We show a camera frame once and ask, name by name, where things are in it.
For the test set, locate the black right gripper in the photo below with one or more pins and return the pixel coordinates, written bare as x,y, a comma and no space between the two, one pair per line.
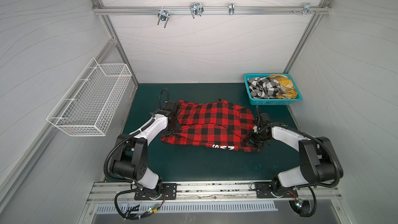
255,135

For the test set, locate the black white checkered shirt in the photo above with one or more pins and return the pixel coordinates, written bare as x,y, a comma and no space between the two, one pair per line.
263,88

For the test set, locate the yellow plaid shirt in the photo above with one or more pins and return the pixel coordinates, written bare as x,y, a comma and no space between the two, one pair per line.
287,89

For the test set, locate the aluminium horizontal rail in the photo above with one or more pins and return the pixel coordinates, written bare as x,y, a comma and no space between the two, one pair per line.
208,10

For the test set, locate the white wire basket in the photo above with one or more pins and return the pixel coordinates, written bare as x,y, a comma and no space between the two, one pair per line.
89,105

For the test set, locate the teal plastic basket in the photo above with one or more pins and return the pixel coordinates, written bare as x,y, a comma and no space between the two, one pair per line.
270,102

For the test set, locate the metal u-bolt hook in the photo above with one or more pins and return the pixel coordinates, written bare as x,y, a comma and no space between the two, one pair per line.
163,16
196,9

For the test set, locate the metal clip hook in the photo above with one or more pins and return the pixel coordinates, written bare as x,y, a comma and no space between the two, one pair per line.
231,9

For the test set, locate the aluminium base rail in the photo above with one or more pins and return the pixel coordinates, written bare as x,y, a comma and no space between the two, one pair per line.
205,191

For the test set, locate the metal bracket hook right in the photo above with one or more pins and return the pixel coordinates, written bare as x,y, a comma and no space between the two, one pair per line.
306,10

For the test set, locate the red black plaid shirt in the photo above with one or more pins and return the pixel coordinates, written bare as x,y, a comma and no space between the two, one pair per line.
220,125

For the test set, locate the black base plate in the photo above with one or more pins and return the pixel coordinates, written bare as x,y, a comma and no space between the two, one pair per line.
264,189
167,191

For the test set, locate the metal u-bolt hook left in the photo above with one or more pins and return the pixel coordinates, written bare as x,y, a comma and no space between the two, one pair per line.
163,16

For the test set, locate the metal u-bolt hook middle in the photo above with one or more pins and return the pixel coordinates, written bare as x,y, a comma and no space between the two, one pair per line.
196,9

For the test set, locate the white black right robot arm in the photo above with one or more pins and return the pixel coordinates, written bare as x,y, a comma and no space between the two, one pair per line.
318,161

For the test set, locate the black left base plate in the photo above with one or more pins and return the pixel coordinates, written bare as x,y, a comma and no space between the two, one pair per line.
167,191

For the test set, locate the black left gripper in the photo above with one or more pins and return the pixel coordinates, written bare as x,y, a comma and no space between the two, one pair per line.
176,126

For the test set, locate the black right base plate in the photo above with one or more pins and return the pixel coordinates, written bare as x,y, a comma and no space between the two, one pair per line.
264,189

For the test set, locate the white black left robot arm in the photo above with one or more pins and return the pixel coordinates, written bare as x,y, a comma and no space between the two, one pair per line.
128,160

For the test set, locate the right aluminium corner post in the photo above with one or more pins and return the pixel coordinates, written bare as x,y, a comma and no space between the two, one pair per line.
313,22

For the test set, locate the aluminium corner frame post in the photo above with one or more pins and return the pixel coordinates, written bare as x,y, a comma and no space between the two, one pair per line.
112,32

